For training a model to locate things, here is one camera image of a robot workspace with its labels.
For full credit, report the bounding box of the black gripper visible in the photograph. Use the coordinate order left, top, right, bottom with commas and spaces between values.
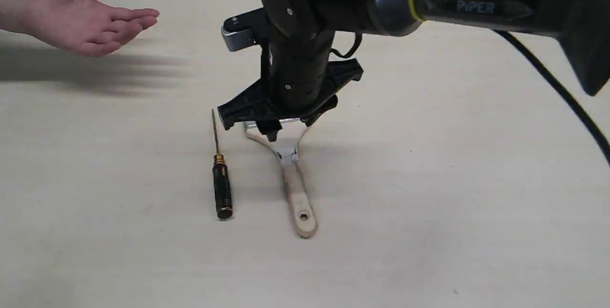
217, 59, 363, 143

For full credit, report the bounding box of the wooden paint brush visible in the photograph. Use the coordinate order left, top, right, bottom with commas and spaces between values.
243, 118, 318, 240

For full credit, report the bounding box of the black gold-trimmed screwdriver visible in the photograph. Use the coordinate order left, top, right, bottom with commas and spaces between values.
211, 110, 234, 221

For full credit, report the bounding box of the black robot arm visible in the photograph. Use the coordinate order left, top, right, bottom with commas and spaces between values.
217, 0, 609, 142

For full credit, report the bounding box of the bare human forearm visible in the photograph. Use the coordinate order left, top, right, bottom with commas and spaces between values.
0, 0, 28, 34

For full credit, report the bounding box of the open bare human hand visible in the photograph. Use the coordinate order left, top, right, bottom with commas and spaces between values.
4, 0, 160, 57

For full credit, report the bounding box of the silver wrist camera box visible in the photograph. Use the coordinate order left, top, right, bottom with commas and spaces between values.
221, 8, 269, 52

